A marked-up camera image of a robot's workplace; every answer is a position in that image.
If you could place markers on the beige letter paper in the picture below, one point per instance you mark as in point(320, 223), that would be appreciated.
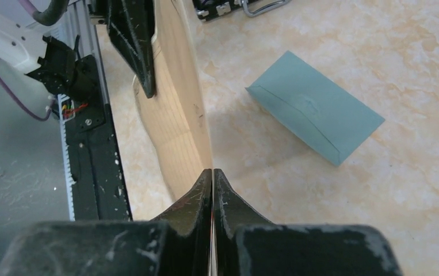
point(175, 118)

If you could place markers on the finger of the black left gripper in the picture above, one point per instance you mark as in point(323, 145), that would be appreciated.
point(131, 26)

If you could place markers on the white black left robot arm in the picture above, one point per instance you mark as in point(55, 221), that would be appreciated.
point(47, 59)

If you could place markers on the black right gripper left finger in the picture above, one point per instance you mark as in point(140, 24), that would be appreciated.
point(176, 242)

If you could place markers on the black poker chip case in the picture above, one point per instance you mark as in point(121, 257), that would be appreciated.
point(212, 9)

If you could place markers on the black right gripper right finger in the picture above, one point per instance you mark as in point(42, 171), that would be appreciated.
point(249, 244)

